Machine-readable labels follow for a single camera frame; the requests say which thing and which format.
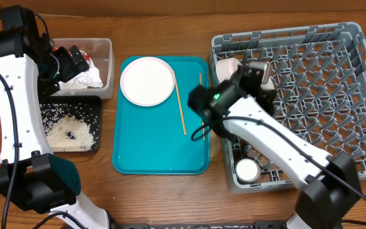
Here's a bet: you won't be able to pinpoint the red snack wrapper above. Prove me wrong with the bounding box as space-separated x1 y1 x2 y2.
53 46 91 61

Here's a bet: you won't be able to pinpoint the white paper napkin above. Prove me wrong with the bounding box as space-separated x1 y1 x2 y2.
59 57 103 90

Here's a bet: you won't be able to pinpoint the small pink bowl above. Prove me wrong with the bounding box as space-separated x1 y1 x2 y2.
216 57 241 83

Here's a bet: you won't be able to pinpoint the large pink plate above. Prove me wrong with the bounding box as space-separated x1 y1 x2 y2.
120 57 176 107

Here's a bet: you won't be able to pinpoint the pale green plastic cup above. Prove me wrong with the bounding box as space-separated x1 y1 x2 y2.
235 158 261 184

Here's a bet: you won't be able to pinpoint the grey green bowl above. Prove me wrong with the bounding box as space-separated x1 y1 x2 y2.
261 78 275 91

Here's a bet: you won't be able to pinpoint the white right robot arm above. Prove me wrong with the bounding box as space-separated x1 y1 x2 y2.
187 62 366 228

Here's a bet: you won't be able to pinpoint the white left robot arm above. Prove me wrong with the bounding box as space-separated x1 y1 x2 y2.
0 5 117 228

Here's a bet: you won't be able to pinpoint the clear plastic waste bin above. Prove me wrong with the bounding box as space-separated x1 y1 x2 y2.
53 38 115 99

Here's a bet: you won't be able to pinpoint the grey dishwasher rack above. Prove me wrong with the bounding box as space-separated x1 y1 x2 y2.
210 22 366 179

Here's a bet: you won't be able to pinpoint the wooden chopstick right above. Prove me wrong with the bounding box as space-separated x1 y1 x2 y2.
199 73 207 141

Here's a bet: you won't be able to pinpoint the wooden chopstick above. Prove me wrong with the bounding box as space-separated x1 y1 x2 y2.
173 69 187 136
199 73 207 141

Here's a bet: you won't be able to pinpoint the black plastic tray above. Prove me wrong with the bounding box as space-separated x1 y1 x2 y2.
38 95 103 153

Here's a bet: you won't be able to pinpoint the spilled rice grains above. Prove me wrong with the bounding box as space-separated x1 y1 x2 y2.
40 103 100 152

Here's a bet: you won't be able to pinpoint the wooden chopstick left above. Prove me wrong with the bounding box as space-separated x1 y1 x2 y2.
173 69 187 136

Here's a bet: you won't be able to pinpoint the teal plastic tray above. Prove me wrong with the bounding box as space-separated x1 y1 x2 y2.
112 56 210 175

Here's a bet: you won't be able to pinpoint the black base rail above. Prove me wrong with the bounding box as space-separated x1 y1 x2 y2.
116 220 286 229

